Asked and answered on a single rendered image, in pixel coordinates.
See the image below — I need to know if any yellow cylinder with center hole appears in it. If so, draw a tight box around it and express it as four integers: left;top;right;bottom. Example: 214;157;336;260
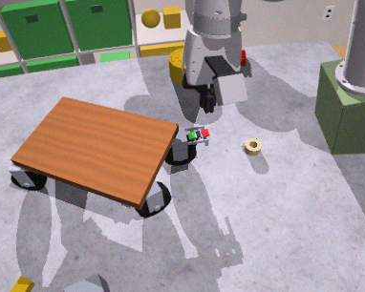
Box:
169;48;184;84

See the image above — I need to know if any yellow rectangular block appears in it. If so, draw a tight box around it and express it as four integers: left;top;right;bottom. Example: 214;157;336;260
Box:
11;276;35;292

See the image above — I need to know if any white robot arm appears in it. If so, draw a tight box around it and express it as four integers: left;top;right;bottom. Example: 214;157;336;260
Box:
193;0;365;106

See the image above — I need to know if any wooden platform dolly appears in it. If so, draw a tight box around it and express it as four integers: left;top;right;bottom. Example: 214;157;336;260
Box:
9;96;209;218

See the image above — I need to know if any red toy building brick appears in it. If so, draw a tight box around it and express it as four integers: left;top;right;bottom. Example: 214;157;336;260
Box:
241;50;246;66

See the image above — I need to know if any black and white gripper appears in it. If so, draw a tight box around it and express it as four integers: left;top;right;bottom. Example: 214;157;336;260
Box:
182;25;242;114

